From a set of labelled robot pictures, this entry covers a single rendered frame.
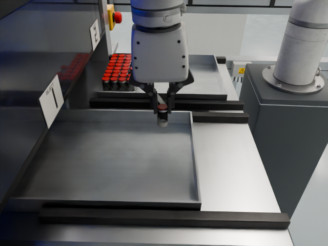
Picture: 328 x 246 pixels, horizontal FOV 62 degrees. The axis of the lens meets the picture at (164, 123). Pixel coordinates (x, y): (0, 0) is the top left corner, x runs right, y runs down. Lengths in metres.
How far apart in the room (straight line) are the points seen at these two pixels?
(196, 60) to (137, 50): 0.50
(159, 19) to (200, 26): 1.94
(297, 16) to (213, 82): 0.29
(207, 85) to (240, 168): 0.34
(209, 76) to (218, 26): 1.53
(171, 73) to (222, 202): 0.24
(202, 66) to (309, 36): 0.32
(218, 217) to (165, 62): 0.27
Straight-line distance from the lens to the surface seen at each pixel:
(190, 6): 1.69
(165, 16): 0.44
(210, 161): 0.58
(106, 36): 0.96
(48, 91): 0.50
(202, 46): 2.43
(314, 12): 0.87
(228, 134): 0.65
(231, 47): 2.47
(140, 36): 0.47
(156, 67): 0.48
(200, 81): 0.85
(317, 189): 1.90
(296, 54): 0.90
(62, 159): 0.60
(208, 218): 0.46
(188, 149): 0.59
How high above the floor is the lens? 1.28
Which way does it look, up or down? 37 degrees down
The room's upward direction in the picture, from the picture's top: 1 degrees clockwise
